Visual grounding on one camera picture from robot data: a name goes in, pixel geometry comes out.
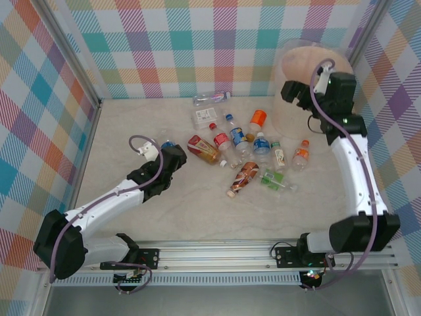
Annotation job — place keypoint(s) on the aluminium frame post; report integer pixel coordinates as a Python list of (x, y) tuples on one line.
[(368, 33), (73, 56)]

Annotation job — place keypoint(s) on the amber tea bottle red label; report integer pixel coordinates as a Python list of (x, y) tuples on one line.
[(201, 148)]

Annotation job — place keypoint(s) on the clear bottle purple pink label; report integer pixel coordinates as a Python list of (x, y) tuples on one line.
[(210, 98)]

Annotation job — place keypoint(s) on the orange bottle brown cap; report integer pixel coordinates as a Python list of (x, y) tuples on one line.
[(258, 118)]

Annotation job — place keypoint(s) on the long aluminium base rail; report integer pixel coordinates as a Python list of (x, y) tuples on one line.
[(213, 253)]

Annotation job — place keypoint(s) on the aluminium table edge rail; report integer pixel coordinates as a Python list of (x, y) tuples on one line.
[(89, 138)]

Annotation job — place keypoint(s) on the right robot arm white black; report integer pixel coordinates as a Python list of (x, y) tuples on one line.
[(352, 171)]

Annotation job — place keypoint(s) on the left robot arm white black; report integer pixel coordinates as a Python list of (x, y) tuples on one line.
[(108, 200)]

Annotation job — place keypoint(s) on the red label cola bottle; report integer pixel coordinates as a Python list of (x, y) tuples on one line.
[(221, 140)]

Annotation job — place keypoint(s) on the blue yellow label bottle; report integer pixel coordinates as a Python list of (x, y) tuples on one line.
[(237, 135)]

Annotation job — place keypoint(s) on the flattened clear container white label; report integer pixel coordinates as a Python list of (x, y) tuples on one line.
[(204, 116)]

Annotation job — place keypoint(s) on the brown coffee drink bottle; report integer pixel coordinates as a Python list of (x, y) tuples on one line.
[(245, 176)]

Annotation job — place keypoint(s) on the green label clear bottle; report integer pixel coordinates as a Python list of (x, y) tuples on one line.
[(272, 180)]

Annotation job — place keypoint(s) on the beige round bin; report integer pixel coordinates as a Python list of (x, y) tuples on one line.
[(296, 112)]

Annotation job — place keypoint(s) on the blue cap bottle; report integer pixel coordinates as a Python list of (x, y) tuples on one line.
[(167, 144)]

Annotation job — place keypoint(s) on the small circuit board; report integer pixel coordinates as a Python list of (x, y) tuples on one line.
[(312, 276), (128, 281)]

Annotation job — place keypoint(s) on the small green cap bottle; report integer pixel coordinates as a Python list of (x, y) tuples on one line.
[(279, 156)]

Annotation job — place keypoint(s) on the orange cap orange label bottle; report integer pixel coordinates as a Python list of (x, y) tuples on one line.
[(301, 154)]

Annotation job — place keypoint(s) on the blue label water bottle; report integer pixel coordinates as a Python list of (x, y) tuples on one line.
[(261, 145)]

